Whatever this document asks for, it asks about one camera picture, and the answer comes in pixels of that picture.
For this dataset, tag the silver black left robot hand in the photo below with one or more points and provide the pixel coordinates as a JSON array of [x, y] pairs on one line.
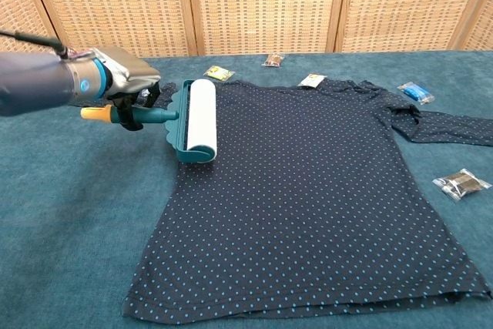
[[131, 71]]

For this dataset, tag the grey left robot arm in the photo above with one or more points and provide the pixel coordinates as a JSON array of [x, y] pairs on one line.
[[34, 82]]

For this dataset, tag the dark blue polka dot shirt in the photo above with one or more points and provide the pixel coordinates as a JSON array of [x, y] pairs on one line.
[[289, 190]]

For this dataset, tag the small blue snack packet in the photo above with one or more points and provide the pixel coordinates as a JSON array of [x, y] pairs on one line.
[[145, 92]]

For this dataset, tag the woven bamboo screen panel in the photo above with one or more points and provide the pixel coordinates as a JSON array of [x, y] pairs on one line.
[[15, 5], [265, 1], [486, 17], [408, 1], [115, 5]]

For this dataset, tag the yellow orange snack packet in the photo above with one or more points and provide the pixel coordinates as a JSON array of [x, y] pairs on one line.
[[218, 72]]

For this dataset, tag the teal table cover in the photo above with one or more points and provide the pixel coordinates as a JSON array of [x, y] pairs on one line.
[[77, 229]]

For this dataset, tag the white orange snack packet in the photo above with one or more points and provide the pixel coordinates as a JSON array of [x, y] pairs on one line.
[[312, 81]]

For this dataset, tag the long blue snack packet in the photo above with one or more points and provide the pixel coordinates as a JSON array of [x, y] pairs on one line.
[[415, 92]]

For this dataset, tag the dark brown clear snack packet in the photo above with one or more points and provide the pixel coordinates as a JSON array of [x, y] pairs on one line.
[[462, 184]]

